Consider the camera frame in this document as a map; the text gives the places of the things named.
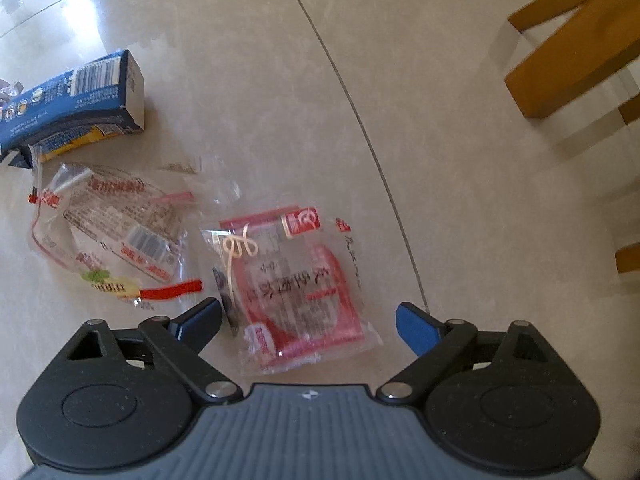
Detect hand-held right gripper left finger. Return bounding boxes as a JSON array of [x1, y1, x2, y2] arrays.
[[67, 297, 239, 406]]

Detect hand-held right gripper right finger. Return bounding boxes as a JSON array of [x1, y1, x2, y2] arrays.
[[376, 301, 554, 404]]

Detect red clear plastic wrapper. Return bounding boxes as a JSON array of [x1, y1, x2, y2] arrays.
[[200, 205, 369, 377]]

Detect clear wrapper with red print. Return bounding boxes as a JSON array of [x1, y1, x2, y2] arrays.
[[27, 162, 204, 307]]

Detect blue carton box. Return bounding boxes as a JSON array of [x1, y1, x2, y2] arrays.
[[0, 49, 147, 169]]

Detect small clear foil wrapper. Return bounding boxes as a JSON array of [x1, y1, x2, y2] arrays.
[[0, 79, 27, 112]]

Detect wooden chair legs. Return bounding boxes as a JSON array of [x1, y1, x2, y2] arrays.
[[505, 0, 640, 274]]

